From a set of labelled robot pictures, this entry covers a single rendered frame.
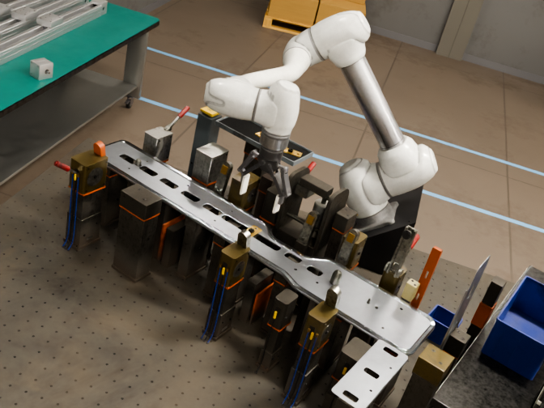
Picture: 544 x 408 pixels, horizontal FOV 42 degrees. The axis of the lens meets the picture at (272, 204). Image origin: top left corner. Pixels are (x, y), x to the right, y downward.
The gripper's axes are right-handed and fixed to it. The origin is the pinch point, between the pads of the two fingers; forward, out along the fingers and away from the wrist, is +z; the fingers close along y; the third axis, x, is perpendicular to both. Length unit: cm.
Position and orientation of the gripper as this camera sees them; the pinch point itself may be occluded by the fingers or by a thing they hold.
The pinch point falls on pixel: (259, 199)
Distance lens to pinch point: 230.7
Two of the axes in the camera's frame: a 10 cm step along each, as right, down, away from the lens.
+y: -8.0, -4.5, 4.0
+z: -2.1, 8.3, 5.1
